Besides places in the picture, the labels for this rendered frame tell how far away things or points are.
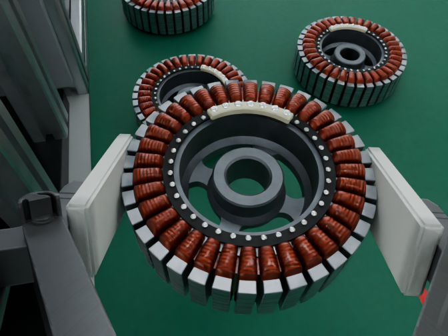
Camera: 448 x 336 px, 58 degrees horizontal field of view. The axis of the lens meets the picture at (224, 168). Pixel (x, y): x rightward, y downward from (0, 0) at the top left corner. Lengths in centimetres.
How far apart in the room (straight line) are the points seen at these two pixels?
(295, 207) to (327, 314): 15
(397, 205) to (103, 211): 11
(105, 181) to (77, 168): 24
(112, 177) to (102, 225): 2
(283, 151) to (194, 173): 5
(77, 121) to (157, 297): 20
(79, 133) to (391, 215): 32
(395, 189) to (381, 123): 27
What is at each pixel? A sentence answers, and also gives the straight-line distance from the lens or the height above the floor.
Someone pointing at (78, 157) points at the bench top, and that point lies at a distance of 40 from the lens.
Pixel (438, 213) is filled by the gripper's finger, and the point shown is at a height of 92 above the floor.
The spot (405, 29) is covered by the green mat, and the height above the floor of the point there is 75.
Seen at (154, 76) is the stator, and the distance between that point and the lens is 40.
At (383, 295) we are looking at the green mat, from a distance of 34.
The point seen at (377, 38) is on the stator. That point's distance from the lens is 48.
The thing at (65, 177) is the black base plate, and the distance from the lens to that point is 38.
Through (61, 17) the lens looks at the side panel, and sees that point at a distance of 40.
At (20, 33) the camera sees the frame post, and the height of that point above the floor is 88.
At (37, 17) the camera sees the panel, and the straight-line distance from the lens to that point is 39.
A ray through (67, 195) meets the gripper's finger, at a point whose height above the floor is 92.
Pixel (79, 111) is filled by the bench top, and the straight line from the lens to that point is 44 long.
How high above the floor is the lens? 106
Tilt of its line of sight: 55 degrees down
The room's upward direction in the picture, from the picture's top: 2 degrees clockwise
